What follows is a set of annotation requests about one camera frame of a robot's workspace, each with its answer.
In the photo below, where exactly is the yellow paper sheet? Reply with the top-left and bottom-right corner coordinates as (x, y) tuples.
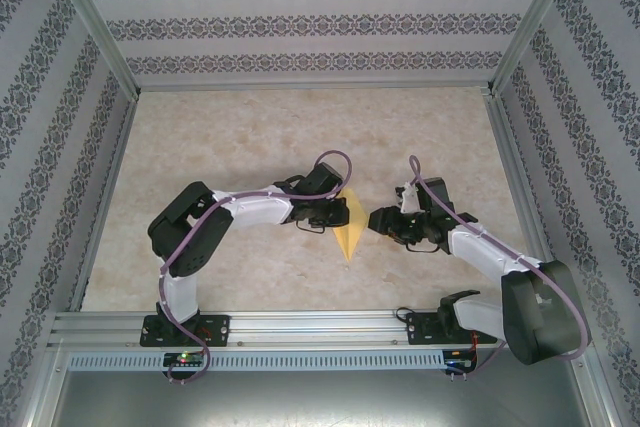
(332, 188), (370, 262)

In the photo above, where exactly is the grey metal sheet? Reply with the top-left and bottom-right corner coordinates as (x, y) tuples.
(49, 369), (616, 427)

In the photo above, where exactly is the right gripper thin black cable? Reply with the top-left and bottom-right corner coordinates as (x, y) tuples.
(404, 239), (442, 254)

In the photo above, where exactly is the aluminium frame cross beam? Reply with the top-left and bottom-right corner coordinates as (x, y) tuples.
(134, 79), (496, 94)

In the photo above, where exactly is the aluminium side rail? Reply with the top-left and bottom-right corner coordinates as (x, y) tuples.
(480, 91), (574, 308)
(67, 94), (141, 313)

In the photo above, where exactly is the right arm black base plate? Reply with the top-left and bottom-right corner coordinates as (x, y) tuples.
(407, 311), (496, 347)

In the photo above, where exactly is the aluminium mounting rail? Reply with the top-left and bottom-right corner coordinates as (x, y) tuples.
(47, 310), (594, 349)

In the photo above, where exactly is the slotted grey cable duct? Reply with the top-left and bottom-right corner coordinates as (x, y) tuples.
(67, 350), (446, 371)

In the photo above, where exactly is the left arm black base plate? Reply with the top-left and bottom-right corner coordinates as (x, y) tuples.
(141, 314), (231, 348)

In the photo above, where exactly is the aluminium frame post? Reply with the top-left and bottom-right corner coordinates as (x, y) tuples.
(44, 0), (141, 101)
(487, 0), (586, 96)

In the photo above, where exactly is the aluminium frame leg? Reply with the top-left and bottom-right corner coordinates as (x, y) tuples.
(14, 341), (69, 427)
(567, 344), (630, 427)

